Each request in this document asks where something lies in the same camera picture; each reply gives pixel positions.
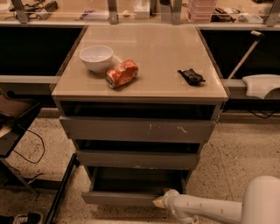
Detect crushed orange soda can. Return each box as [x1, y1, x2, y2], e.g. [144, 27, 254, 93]
[105, 59, 139, 88]

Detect grey drawer cabinet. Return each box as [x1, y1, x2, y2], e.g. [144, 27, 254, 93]
[51, 24, 229, 193]

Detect dark cart on left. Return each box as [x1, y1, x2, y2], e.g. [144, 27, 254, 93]
[0, 93, 79, 224]

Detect grey top drawer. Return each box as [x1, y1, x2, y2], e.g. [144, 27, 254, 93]
[59, 116, 215, 143]

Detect black cable under shelf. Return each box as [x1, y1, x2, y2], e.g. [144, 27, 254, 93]
[248, 109, 277, 119]

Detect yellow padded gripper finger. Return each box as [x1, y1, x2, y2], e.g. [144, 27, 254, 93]
[152, 196, 165, 208]

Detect black white sneaker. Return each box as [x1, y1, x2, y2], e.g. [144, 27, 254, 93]
[0, 212, 43, 224]

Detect black floor cable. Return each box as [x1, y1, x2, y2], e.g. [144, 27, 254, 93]
[11, 128, 46, 165]

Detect grey middle drawer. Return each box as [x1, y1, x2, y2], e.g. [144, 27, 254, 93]
[76, 150, 200, 170]

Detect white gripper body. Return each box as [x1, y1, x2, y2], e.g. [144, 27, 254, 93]
[162, 189, 200, 224]

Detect white bowl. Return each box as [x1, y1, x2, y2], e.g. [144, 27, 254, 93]
[80, 45, 113, 73]

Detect black crumpled wrapper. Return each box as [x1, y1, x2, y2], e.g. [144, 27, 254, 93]
[178, 68, 206, 86]

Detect grey bottom drawer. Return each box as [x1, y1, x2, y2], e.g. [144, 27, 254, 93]
[81, 166, 190, 207]

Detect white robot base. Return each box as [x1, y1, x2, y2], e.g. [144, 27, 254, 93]
[242, 74, 280, 99]

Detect pink stacked bins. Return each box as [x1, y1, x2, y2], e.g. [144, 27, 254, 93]
[186, 0, 217, 23]

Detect white rod with cap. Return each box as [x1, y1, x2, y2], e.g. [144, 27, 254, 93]
[227, 31, 265, 80]

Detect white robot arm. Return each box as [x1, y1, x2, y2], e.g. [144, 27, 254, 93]
[153, 176, 280, 224]

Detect grey drawer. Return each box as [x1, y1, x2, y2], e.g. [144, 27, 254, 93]
[59, 116, 215, 143]
[76, 150, 200, 170]
[81, 166, 190, 207]

